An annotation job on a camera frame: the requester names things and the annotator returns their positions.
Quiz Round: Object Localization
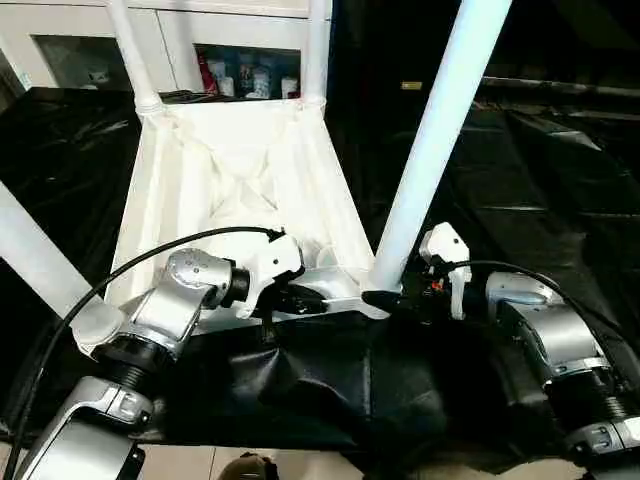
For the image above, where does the silver metal rail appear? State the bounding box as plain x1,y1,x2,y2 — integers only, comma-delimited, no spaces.
480,75,640,99

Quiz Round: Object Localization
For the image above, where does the white plastic table top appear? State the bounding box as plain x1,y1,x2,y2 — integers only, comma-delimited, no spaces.
72,98,396,356

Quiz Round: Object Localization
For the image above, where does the white glass-door cabinet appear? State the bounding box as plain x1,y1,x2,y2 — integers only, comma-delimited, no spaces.
0,0,336,101

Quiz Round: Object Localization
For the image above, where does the black work mat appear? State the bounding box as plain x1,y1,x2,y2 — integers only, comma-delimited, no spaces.
0,85,640,473

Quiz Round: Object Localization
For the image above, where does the dark robot left foot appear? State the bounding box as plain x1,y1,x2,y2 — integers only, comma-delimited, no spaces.
220,455,281,480

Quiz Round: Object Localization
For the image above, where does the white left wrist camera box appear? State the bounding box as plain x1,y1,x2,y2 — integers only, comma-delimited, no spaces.
235,235,306,319

